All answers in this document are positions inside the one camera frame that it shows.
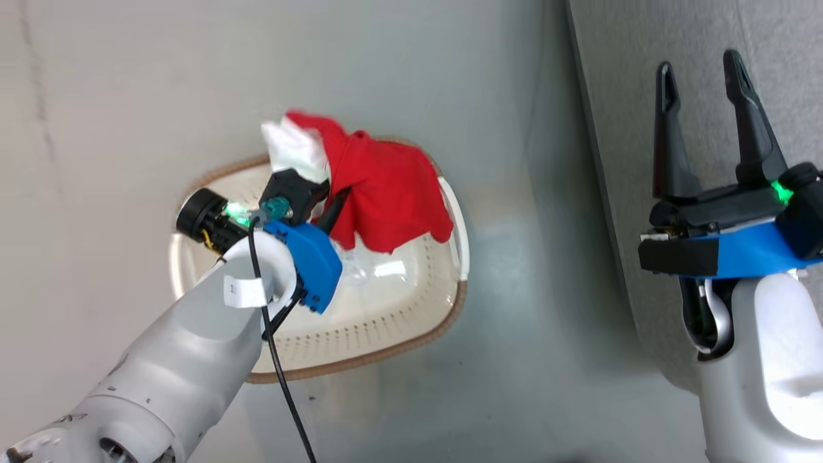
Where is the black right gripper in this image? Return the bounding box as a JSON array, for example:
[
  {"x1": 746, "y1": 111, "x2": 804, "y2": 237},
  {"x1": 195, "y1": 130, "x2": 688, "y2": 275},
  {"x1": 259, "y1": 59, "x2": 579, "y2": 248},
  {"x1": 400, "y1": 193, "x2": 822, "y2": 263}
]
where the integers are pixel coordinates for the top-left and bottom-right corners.
[{"x1": 648, "y1": 50, "x2": 823, "y2": 259}]

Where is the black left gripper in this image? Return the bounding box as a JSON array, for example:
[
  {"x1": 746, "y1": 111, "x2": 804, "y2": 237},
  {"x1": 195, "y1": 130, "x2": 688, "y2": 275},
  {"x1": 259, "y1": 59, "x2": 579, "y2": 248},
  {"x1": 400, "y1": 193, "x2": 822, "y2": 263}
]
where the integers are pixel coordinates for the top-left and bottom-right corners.
[{"x1": 176, "y1": 168, "x2": 352, "y2": 255}]

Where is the red and white garment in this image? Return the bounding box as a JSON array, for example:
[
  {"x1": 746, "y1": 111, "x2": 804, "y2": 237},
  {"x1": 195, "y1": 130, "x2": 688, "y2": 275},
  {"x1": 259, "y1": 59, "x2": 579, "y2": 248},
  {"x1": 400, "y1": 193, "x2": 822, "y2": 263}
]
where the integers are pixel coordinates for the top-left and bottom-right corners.
[{"x1": 260, "y1": 111, "x2": 455, "y2": 255}]

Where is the grey fabric sofa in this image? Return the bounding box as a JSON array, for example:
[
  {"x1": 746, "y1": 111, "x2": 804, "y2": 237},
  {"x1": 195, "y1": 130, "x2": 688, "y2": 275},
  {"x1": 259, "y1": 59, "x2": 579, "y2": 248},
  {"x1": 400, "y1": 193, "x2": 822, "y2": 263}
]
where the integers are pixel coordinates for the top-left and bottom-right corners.
[{"x1": 566, "y1": 0, "x2": 823, "y2": 396}]

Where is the cream plastic laundry basket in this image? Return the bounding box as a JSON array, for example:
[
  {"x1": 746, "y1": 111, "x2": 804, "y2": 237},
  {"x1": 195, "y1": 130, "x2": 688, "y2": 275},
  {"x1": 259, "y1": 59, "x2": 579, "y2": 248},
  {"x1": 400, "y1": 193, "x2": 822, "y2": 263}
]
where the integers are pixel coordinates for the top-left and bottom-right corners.
[{"x1": 168, "y1": 136, "x2": 471, "y2": 385}]

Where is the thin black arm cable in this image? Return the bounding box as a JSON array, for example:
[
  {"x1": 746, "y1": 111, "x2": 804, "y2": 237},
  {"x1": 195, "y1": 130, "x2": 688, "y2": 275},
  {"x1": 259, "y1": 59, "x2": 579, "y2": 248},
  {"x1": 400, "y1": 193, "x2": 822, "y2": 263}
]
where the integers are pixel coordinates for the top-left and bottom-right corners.
[{"x1": 248, "y1": 215, "x2": 317, "y2": 463}]

